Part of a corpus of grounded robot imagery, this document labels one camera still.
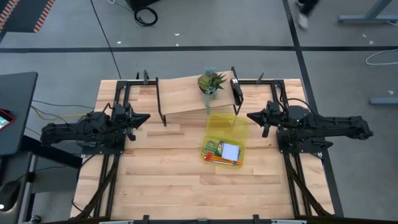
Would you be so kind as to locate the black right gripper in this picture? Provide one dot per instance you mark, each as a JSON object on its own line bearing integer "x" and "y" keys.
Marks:
{"x": 275, "y": 115}

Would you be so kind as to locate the orange pencil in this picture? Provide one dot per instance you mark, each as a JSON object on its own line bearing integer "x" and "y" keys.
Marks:
{"x": 214, "y": 159}
{"x": 228, "y": 160}

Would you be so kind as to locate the lavender sticky note pad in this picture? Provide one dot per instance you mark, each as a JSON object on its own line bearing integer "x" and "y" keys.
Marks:
{"x": 230, "y": 152}

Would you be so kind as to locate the grey desk foot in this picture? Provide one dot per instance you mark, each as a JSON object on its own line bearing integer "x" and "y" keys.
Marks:
{"x": 384, "y": 101}

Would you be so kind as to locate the desk with grey legs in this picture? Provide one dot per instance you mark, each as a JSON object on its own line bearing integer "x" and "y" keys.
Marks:
{"x": 367, "y": 20}

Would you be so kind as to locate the black aluminium table frame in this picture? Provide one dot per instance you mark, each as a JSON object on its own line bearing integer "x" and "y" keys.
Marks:
{"x": 252, "y": 82}

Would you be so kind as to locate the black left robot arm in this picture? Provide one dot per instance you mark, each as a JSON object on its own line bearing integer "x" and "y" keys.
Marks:
{"x": 77, "y": 129}

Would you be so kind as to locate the phone in red case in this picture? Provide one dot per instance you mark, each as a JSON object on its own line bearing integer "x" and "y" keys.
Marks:
{"x": 4, "y": 119}

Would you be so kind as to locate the wooden shelf riser black legs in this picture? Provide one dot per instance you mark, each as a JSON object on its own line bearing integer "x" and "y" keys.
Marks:
{"x": 183, "y": 93}

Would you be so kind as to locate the person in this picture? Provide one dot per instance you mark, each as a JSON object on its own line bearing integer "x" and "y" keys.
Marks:
{"x": 303, "y": 21}

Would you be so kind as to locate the yellow translucent pencil case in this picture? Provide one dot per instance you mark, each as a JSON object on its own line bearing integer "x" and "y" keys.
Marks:
{"x": 228, "y": 124}

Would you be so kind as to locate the black side desk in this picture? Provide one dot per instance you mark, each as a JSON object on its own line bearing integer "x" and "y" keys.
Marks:
{"x": 15, "y": 93}

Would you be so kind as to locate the red eraser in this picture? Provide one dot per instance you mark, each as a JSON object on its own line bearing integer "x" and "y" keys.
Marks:
{"x": 208, "y": 155}

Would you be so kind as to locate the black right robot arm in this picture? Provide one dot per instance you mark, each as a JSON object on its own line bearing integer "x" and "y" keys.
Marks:
{"x": 335, "y": 124}

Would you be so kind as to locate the black computer mouse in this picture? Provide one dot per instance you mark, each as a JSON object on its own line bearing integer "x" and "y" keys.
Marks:
{"x": 8, "y": 194}

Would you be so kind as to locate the orange black striped mat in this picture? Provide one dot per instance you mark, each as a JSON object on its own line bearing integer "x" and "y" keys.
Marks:
{"x": 43, "y": 15}

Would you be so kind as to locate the succulent plant in black pot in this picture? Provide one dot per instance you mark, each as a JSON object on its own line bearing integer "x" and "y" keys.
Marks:
{"x": 209, "y": 81}

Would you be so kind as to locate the green scissors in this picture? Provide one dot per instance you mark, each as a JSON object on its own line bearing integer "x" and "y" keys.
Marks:
{"x": 213, "y": 142}

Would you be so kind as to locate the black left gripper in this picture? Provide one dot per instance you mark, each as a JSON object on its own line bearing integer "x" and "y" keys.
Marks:
{"x": 122, "y": 118}

